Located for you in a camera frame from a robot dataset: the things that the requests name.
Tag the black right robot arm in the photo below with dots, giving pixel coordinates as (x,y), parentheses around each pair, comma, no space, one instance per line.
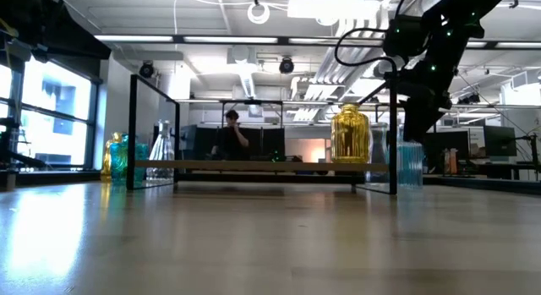
(465,7)

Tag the clear ribbed glass vase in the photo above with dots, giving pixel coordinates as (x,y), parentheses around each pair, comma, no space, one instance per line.
(410,160)

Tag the teal embossed glass vase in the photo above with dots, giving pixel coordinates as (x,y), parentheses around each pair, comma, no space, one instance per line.
(119,160)

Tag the person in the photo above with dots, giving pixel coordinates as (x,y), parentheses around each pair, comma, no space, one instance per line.
(231,138)

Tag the silver ventilation duct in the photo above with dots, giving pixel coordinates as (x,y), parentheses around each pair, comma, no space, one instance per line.
(355,62)

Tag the white ceiling light panel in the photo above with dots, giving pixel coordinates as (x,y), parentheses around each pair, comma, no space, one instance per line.
(321,5)

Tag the clear conical glass vase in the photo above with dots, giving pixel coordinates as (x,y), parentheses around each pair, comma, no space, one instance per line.
(162,153)

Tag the long linear ceiling light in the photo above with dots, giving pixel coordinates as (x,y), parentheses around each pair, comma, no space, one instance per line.
(228,39)

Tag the black equipment stand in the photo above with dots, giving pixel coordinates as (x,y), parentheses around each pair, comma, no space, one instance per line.
(9,136)

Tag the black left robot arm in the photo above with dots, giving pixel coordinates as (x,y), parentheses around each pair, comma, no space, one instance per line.
(50,20)

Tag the black round spotlight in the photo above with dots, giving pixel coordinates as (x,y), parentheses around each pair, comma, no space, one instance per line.
(146,70)
(286,65)

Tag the yellow ribbed wide-mouth vase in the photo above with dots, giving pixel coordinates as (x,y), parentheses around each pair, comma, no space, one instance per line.
(350,134)

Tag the black aluminium table frame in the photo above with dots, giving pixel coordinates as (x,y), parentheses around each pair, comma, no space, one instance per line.
(262,178)

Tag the office desk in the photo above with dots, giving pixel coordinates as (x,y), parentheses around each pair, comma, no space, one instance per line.
(507,166)

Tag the black computer monitor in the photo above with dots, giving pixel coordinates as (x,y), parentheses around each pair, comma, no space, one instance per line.
(196,143)
(500,140)
(462,147)
(268,145)

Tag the wooden shelf black metal frame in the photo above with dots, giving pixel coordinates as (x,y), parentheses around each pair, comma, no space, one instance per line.
(262,165)

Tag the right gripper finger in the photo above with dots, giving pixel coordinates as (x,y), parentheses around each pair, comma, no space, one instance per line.
(418,124)

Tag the yellow glass vase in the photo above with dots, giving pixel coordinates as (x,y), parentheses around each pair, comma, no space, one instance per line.
(107,160)

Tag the large window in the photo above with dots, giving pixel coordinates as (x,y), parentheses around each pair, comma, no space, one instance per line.
(55,117)

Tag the black track spotlight cluster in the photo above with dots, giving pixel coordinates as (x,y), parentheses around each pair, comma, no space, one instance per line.
(469,99)

